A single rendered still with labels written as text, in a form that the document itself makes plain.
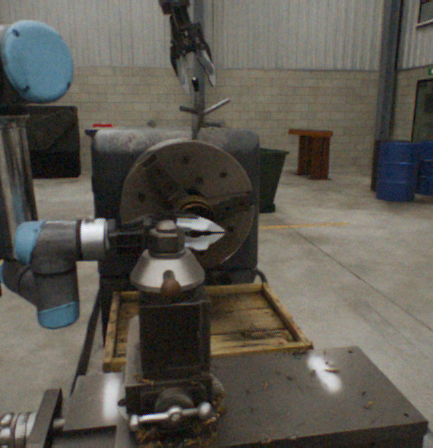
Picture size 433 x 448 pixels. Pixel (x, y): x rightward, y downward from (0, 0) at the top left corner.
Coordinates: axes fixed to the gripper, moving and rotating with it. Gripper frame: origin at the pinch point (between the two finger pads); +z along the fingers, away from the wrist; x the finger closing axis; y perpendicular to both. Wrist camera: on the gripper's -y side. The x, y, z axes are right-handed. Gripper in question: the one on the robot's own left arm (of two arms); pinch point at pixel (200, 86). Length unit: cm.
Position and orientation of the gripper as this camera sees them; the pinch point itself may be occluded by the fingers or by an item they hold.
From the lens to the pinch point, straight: 119.3
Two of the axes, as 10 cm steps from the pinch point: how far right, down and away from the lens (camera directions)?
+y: 1.6, 2.4, -9.6
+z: 3.0, 9.1, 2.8
